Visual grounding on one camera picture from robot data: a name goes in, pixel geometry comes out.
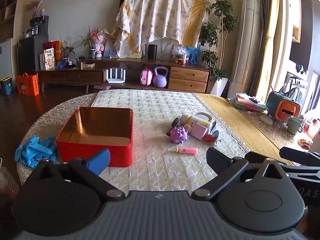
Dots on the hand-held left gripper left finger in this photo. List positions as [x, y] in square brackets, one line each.
[98, 162]

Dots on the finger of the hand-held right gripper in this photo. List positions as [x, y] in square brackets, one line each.
[305, 173]
[300, 154]

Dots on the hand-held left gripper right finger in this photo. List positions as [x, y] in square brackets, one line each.
[218, 158]

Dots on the red square tin box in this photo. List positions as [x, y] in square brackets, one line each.
[75, 152]

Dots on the pink tube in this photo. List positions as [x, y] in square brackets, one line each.
[187, 150]

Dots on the pink cube box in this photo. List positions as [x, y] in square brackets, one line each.
[199, 130]

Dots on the purple spiky ball toy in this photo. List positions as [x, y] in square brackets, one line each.
[179, 135]

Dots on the white plastic bottle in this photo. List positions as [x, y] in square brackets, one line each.
[187, 118]

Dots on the small red toy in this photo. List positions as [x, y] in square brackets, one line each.
[208, 137]

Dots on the green mug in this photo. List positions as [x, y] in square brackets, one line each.
[294, 125]

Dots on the drinking glass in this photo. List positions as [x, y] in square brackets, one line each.
[282, 122]

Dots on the yellow woven table mat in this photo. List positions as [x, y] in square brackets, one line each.
[237, 120]

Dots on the teal orange utensil holder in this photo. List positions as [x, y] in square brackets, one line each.
[285, 110]

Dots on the stack of folded cloths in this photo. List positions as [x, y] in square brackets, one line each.
[247, 102]

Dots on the blue rubber gloves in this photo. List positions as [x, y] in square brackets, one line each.
[32, 150]

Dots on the cream quilted table mat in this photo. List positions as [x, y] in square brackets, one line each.
[150, 105]

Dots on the white router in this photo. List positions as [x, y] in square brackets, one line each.
[116, 78]

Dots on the wooden television cabinet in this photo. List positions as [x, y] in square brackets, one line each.
[187, 75]

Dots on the small white box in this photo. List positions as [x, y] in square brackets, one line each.
[88, 65]

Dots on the pink toy suitcase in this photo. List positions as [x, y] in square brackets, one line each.
[146, 77]

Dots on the purple kettlebell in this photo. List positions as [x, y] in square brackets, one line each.
[160, 80]

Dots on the orange gift box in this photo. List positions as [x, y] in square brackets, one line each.
[27, 85]

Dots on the blue picture card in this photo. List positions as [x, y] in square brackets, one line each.
[193, 55]

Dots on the potted orchid plant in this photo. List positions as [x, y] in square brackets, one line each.
[92, 53]

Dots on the plastic bag of fruit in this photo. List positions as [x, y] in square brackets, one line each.
[180, 53]

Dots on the white cereal box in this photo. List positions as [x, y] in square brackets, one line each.
[49, 60]

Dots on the small potted plant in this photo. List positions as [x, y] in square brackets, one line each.
[65, 52]

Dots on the orange paper bag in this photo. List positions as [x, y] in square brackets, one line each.
[59, 51]

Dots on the teal bucket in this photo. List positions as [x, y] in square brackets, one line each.
[7, 87]

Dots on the pink plush doll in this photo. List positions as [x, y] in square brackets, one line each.
[98, 42]

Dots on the covered standing air conditioner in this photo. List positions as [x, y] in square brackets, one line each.
[247, 42]

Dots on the black cylinder speaker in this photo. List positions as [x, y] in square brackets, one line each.
[152, 52]

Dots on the beige curtain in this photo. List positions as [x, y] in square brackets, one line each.
[272, 30]

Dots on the black cabinet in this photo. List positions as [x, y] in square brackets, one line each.
[27, 52]

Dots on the black coffee machine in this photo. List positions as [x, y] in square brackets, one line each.
[40, 25]

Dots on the tall potted tree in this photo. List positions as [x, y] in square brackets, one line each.
[220, 7]

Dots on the floral cover cloth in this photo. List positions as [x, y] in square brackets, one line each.
[155, 17]

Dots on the photo frame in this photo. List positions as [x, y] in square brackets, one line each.
[108, 48]

